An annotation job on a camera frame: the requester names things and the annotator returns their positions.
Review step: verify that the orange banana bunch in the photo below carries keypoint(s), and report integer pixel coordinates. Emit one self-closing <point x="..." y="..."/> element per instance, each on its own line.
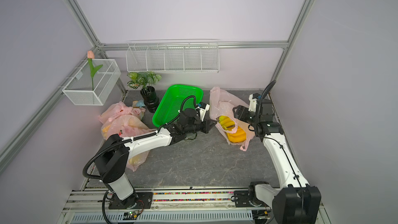
<point x="237" y="137"/>

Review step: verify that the pink peach printed bag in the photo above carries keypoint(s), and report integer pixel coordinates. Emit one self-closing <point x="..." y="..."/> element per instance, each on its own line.
<point x="136" y="155"/>

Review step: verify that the green plastic basket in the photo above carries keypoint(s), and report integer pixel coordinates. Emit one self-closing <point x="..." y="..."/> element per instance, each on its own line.
<point x="170" y="104"/>

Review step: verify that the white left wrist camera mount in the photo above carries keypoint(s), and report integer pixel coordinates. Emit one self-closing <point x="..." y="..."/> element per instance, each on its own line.
<point x="202" y="109"/>

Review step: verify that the white wire wall shelf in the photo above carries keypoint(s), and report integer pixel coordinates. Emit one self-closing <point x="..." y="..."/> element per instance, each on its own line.
<point x="173" y="56"/>

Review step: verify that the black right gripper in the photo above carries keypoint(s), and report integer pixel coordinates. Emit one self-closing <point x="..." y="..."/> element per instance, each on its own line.
<point x="242" y="109"/>

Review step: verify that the green variegated artificial plant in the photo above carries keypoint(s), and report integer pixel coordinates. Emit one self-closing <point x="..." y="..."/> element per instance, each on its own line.
<point x="143" y="80"/>

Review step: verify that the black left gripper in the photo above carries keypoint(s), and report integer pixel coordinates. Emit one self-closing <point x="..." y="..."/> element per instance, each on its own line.
<point x="207" y="126"/>

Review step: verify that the artificial pink tulip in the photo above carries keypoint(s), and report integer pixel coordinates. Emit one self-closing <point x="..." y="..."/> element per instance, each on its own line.
<point x="93" y="69"/>

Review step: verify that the yellow banana bunch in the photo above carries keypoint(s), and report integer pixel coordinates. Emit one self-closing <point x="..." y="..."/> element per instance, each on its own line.
<point x="226" y="123"/>

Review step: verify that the aluminium frame profile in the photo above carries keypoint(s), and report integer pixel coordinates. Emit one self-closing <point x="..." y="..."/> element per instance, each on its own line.
<point x="15" y="145"/>

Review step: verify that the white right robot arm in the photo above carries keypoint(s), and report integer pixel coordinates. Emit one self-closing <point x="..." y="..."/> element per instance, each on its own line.
<point x="295" y="201"/>

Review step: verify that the white wire wall basket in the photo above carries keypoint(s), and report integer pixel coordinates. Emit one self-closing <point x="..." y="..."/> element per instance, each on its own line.
<point x="79" y="90"/>

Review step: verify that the black ceramic vase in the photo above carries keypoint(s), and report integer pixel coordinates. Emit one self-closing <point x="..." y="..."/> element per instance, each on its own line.
<point x="151" y="100"/>

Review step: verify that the plain pink plastic bag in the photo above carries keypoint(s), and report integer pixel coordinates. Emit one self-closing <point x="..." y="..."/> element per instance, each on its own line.
<point x="222" y="104"/>

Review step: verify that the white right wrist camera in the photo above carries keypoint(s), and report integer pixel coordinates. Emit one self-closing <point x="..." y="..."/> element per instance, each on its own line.
<point x="253" y="101"/>

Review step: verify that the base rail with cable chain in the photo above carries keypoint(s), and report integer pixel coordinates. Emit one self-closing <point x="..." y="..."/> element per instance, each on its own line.
<point x="167" y="205"/>

